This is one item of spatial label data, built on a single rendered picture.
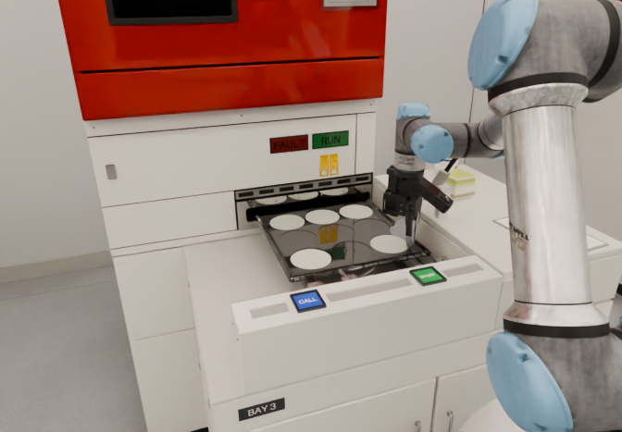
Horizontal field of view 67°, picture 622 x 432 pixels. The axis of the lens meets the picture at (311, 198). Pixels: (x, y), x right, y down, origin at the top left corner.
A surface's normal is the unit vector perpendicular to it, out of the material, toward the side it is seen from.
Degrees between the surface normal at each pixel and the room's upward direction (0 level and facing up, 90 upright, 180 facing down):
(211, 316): 0
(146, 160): 90
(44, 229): 90
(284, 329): 90
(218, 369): 0
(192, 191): 90
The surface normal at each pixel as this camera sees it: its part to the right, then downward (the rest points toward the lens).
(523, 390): -0.98, 0.15
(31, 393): -0.01, -0.92
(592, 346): 0.22, -0.11
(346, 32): 0.32, 0.37
